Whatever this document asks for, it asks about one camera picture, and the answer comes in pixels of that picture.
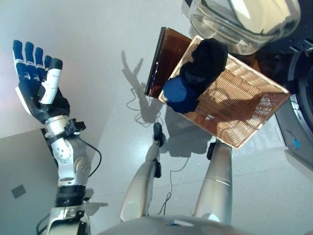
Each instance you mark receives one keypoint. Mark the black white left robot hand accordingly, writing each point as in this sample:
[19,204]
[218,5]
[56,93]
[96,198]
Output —
[36,105]

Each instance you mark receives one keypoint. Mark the navy blue garment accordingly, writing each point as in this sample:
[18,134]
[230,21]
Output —
[179,95]

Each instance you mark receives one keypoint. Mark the black garment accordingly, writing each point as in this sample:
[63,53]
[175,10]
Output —
[207,63]

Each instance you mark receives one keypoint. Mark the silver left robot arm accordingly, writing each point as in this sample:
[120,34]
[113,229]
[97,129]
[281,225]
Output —
[66,159]

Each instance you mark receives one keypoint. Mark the round glass washing machine door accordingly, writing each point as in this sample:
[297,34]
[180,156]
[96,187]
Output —
[244,24]

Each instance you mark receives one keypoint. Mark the grey front-load washing machine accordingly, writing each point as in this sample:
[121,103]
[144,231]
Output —
[298,98]

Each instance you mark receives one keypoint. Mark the grey board black edge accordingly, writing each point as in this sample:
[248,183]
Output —
[22,171]

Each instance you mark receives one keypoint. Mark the left robot leg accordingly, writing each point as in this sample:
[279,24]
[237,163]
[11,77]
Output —
[139,186]

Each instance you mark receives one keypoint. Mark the robot leg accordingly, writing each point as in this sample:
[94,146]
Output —
[216,183]
[139,186]

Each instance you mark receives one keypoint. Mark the dark wooden stool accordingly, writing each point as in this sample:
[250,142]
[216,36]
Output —
[168,63]

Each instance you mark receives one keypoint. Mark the grey robot torso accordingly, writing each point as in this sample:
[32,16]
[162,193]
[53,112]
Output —
[176,227]

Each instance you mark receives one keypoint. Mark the brown wicker laundry tray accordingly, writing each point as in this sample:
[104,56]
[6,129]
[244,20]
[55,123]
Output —
[232,107]

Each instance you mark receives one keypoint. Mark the right robot leg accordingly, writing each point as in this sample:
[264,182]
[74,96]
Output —
[216,183]

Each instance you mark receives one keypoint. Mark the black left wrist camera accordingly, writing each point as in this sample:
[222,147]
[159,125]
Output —
[75,126]

